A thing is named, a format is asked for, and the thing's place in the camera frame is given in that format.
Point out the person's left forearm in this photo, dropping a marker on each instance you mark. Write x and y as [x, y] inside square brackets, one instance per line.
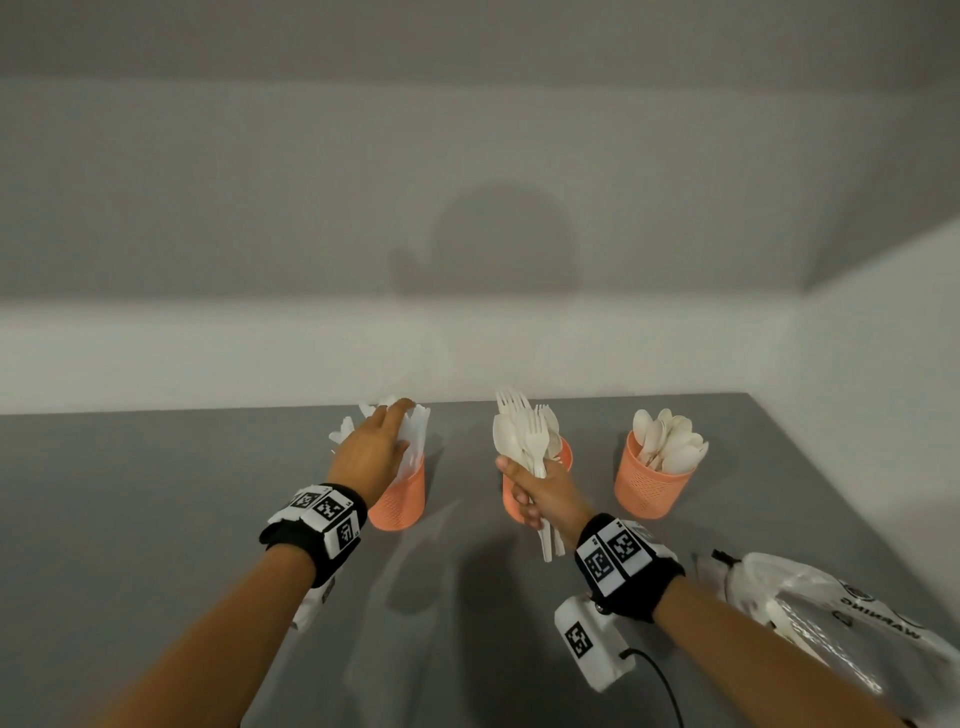
[210, 645]

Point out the bunch of white plastic spoons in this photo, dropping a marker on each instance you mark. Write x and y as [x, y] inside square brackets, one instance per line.
[679, 454]

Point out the clear plastic zip bag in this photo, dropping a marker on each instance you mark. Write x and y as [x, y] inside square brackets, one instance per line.
[825, 585]

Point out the person's left hand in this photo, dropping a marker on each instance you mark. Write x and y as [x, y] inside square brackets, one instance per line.
[367, 457]

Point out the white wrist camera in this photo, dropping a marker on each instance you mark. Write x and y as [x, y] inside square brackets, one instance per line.
[600, 660]

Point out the person's right hand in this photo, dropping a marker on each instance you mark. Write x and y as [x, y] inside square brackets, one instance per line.
[559, 506]

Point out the bunch of white plastic forks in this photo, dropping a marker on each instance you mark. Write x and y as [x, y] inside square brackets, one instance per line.
[553, 442]

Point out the person's right forearm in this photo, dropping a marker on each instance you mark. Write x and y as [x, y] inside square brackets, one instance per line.
[772, 667]

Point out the orange mesh cup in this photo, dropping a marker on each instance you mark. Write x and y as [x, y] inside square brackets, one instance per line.
[649, 491]
[401, 502]
[510, 502]

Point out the bunch of white plastic cutlery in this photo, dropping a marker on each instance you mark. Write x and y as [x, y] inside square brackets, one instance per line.
[517, 442]

